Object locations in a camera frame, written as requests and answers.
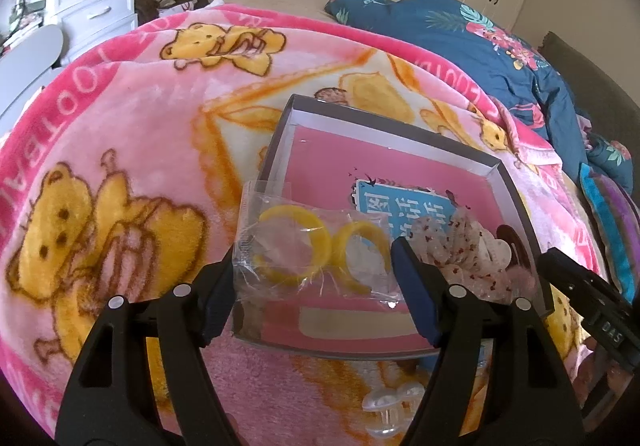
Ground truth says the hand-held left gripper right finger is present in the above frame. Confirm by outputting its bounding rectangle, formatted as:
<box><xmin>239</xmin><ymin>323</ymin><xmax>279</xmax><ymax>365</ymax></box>
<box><xmin>390</xmin><ymin>236</ymin><xmax>586</xmax><ymax>446</ymax></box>

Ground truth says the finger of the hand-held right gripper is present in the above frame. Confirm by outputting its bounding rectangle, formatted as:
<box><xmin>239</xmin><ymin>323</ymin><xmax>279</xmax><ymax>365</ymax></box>
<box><xmin>537</xmin><ymin>247</ymin><xmax>632</xmax><ymax>323</ymax></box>

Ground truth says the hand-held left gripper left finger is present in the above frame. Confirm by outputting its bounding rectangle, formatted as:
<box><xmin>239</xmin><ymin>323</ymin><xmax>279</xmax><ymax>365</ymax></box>
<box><xmin>55</xmin><ymin>246</ymin><xmax>236</xmax><ymax>446</ymax></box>

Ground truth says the brown banana hair clip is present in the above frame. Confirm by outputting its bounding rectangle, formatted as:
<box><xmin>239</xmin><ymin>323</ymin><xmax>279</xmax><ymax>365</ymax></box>
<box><xmin>510</xmin><ymin>239</ymin><xmax>540</xmax><ymax>278</ymax></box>

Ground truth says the pink flower hair clip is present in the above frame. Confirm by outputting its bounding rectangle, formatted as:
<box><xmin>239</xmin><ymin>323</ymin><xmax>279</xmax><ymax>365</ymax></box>
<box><xmin>505</xmin><ymin>271</ymin><xmax>542</xmax><ymax>303</ymax></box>

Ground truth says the polka dot sheer scrunchie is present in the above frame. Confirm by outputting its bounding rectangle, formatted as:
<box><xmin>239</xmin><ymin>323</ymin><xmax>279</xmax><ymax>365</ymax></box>
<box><xmin>410</xmin><ymin>209</ymin><xmax>513</xmax><ymax>299</ymax></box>

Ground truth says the clear bag of yellow rings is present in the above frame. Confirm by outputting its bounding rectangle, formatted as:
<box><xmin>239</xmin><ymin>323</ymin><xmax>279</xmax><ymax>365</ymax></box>
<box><xmin>232</xmin><ymin>179</ymin><xmax>418</xmax><ymax>312</ymax></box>

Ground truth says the grey box with pink lining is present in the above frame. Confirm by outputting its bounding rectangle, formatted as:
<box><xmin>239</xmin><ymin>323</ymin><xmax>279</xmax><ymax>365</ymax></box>
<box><xmin>232</xmin><ymin>95</ymin><xmax>558</xmax><ymax>362</ymax></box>

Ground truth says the person's right hand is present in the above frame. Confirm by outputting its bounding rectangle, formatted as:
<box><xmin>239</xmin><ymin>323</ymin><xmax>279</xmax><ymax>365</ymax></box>
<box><xmin>575</xmin><ymin>341</ymin><xmax>638</xmax><ymax>409</ymax></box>

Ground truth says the striped colourful pillow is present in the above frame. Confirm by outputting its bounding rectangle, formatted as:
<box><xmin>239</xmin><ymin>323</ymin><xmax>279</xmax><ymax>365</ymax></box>
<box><xmin>579</xmin><ymin>162</ymin><xmax>640</xmax><ymax>304</ymax></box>

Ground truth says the white claw hair clip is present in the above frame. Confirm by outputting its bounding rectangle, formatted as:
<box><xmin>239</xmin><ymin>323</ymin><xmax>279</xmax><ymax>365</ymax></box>
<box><xmin>361</xmin><ymin>378</ymin><xmax>426</xmax><ymax>439</ymax></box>

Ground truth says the pink bear printed blanket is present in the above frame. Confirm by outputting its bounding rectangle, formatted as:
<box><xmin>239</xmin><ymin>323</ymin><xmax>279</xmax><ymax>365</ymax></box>
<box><xmin>0</xmin><ymin>0</ymin><xmax>608</xmax><ymax>442</ymax></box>

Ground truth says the grey-green headboard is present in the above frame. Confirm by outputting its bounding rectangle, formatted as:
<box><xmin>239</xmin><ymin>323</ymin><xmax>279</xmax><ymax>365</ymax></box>
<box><xmin>537</xmin><ymin>30</ymin><xmax>640</xmax><ymax>147</ymax></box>

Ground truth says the blue floral duvet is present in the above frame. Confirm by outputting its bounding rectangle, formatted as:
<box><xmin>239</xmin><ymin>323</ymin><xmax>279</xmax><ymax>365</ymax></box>
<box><xmin>324</xmin><ymin>0</ymin><xmax>633</xmax><ymax>192</ymax></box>

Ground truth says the white round table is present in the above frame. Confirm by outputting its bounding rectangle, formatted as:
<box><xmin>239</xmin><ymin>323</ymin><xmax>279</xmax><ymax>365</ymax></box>
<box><xmin>0</xmin><ymin>24</ymin><xmax>65</xmax><ymax>119</ymax></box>

